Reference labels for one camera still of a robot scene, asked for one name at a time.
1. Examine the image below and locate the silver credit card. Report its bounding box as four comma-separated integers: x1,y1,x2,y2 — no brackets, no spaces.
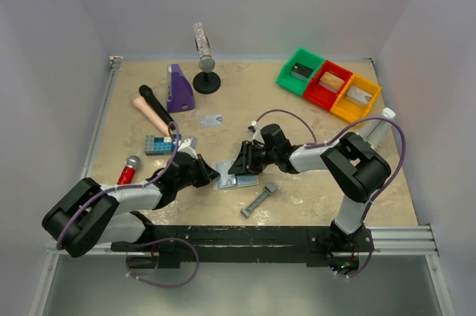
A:
200,114,222,128

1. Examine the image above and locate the white gold credit card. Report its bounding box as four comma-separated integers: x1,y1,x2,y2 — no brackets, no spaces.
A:
216,174,238,190

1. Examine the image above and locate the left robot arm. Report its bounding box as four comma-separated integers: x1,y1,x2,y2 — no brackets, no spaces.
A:
42,152,220,258

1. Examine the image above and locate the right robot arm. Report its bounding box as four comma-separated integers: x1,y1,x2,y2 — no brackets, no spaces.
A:
228,123,391,235

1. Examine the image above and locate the purple wedge holder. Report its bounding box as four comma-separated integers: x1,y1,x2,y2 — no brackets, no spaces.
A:
167,64,196,113

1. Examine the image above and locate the black card in green bin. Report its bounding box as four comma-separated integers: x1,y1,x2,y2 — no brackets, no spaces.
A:
290,62,313,81

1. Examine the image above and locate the tan card in red bin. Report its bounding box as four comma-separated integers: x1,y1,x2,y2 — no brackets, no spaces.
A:
319,72,344,93

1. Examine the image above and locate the white card in yellow bin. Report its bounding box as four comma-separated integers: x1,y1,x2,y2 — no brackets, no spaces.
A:
345,86,373,107

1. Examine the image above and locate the grey truss bar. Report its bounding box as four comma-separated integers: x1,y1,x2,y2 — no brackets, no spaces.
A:
240,183,277,218

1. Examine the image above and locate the blue toy brick block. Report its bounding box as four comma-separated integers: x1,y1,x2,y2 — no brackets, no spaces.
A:
143,134,181,156

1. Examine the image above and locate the red glitter microphone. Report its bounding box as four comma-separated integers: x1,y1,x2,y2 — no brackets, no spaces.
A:
117,155,141,185

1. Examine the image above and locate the green storage bin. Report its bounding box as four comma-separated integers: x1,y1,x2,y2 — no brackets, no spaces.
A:
277,48,326,97

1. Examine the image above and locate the black round stand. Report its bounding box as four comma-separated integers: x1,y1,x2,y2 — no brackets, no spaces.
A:
193,71,221,94

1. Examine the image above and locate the red storage bin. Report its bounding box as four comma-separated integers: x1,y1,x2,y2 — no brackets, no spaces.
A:
303,60,353,111

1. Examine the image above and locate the beige microphone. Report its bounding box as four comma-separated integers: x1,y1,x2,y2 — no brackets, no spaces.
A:
130,94,170,137

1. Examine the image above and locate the yellow storage bin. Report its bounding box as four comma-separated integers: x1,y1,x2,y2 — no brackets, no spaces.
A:
330,74,382,123

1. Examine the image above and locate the glitter microphone on stand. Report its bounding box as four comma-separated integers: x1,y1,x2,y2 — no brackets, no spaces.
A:
193,22,215,73

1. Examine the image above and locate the white grey stand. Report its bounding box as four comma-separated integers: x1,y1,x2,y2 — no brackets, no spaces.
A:
357,108,396,149

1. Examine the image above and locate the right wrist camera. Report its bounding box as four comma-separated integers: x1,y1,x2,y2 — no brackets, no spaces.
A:
248,120,264,144

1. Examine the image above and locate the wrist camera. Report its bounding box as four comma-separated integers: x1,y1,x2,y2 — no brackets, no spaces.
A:
248,120,264,144
178,136,198,159

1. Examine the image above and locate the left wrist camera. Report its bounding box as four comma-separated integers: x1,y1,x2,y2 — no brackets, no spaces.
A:
178,136,198,159

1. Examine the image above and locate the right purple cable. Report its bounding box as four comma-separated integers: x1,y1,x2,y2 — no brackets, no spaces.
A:
254,109,407,228

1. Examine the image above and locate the black base frame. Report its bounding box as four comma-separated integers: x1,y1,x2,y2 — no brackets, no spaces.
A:
112,225,374,268

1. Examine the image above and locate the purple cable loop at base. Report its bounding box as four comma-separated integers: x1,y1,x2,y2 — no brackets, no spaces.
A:
125,237,204,288

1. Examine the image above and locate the aluminium frame rail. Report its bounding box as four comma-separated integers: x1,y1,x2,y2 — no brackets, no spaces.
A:
42,57,122,258

